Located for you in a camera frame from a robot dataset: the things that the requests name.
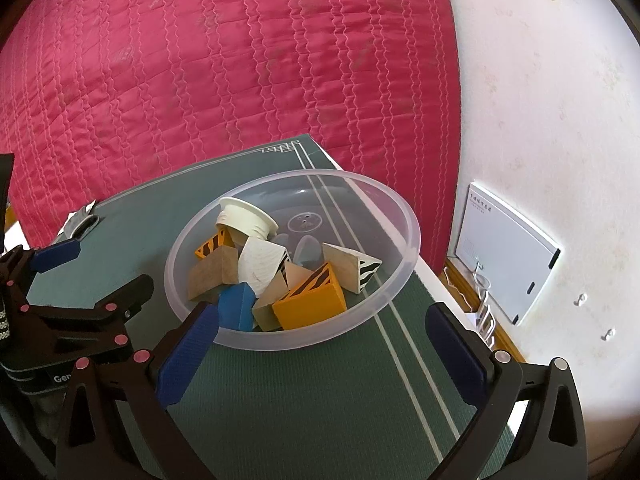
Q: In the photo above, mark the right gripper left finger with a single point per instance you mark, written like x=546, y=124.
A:
x=93, y=443

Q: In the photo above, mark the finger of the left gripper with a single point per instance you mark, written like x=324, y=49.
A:
x=128, y=300
x=48, y=258

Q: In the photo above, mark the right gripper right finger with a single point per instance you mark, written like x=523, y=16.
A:
x=551, y=440

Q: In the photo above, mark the brown wooden block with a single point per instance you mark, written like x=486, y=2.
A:
x=209, y=277

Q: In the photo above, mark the blue wedge block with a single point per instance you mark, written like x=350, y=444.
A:
x=235, y=305

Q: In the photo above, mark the small orange striped block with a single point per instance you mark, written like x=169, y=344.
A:
x=222, y=237

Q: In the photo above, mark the white wooden block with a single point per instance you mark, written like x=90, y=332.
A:
x=259, y=262

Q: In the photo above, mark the white paper cup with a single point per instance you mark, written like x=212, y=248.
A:
x=244, y=220

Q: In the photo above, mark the tan wooden triangle block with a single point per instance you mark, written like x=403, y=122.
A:
x=283, y=282

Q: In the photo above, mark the orange tiger striped wedge block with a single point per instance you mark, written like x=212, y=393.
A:
x=317, y=299

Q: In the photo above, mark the white zebra striped wedge block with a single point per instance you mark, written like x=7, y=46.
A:
x=353, y=269

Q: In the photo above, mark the green table mat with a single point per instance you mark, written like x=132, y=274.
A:
x=375, y=403

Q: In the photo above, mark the clear plastic bowl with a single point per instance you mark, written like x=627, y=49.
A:
x=311, y=207

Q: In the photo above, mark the wooden side table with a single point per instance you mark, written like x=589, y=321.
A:
x=471, y=290

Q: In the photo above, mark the red quilted bedspread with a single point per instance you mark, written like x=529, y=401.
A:
x=98, y=96

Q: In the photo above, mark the white wall panel box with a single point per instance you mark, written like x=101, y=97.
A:
x=501, y=244

